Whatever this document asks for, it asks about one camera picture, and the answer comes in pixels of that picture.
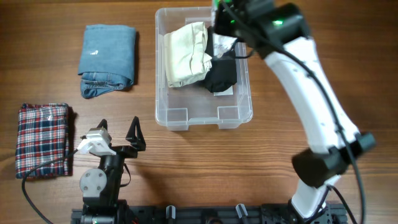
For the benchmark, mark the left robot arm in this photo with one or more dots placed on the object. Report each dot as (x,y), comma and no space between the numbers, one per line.
(100,186)

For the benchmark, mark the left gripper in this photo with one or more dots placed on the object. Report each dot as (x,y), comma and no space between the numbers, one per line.
(137,142)

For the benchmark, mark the white printed t-shirt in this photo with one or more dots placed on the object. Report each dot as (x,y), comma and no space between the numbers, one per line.
(221,43)

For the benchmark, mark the red plaid shirt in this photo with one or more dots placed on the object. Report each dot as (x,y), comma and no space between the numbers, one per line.
(42,137)

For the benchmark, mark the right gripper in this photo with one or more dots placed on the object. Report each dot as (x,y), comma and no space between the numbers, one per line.
(222,27)

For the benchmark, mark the blue denim jeans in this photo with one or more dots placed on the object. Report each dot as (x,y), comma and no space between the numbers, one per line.
(107,61)

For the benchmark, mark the white label in bin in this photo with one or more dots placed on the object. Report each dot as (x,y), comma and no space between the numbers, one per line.
(227,92)

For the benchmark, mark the black garment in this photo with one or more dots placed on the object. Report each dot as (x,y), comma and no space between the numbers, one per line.
(222,75)

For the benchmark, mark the cream cloth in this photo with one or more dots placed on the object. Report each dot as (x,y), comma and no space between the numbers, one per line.
(186,60)

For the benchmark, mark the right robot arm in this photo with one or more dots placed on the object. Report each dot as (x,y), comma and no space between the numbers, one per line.
(281,36)

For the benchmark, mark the clear plastic storage bin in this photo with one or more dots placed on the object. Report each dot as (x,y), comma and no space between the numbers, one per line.
(179,108)

